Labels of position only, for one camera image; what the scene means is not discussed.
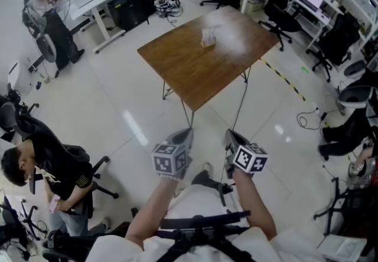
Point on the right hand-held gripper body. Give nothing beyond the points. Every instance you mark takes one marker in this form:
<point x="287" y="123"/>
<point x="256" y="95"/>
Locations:
<point x="249" y="160"/>

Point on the person's white shoe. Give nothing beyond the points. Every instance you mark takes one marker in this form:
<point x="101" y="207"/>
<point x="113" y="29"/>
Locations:
<point x="206" y="167"/>

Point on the grey mesh office chair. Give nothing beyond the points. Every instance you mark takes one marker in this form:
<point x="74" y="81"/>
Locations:
<point x="47" y="45"/>

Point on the pink phone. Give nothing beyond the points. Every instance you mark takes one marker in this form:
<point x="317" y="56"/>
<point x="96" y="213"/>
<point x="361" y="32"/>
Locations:
<point x="54" y="204"/>

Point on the person's right forearm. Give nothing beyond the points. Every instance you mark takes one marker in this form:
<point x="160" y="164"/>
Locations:
<point x="254" y="204"/>

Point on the person's left forearm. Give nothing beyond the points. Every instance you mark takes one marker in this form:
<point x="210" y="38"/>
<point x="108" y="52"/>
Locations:
<point x="150" y="210"/>

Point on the person's white shirt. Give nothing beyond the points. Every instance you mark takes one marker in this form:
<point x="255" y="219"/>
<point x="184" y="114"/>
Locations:
<point x="200" y="201"/>

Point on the white booklet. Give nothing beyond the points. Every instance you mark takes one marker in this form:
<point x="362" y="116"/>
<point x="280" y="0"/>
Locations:
<point x="342" y="247"/>

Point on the grey white office chair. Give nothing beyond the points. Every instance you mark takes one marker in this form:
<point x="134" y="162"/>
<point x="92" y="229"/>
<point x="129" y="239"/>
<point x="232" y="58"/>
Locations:
<point x="355" y="69"/>
<point x="354" y="97"/>

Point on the white black headset gear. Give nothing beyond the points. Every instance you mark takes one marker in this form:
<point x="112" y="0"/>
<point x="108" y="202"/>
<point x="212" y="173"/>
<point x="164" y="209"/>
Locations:
<point x="166" y="4"/>

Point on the yellow black floor tape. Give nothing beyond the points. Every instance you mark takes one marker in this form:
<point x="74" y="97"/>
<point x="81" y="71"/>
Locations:
<point x="283" y="79"/>

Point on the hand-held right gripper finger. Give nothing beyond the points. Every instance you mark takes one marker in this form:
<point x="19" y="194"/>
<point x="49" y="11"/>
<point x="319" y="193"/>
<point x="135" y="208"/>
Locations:
<point x="239" y="140"/>
<point x="229" y="140"/>

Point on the small tan object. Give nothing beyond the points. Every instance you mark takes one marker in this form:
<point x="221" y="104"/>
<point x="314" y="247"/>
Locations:
<point x="207" y="45"/>

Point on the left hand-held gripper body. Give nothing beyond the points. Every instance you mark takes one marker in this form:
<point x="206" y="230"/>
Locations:
<point x="169" y="162"/>

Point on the white power strip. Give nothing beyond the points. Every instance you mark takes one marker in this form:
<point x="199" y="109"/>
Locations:
<point x="316" y="108"/>

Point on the black chest harness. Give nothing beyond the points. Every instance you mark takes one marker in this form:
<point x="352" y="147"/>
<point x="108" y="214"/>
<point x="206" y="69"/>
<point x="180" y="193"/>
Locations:
<point x="203" y="221"/>

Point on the wooden table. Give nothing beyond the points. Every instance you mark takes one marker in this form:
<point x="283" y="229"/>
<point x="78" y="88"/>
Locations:
<point x="195" y="72"/>

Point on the person's black trouser leg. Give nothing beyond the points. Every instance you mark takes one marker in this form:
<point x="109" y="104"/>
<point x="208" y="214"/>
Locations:
<point x="203" y="179"/>

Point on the beige storage box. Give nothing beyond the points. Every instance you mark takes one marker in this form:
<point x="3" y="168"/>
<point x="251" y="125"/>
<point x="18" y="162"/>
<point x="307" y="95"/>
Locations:
<point x="252" y="4"/>

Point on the black metal stand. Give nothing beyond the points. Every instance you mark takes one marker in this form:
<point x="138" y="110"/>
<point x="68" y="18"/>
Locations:
<point x="336" y="204"/>

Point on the black cabinet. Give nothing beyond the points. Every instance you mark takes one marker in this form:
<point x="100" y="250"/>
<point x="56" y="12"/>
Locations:
<point x="133" y="13"/>

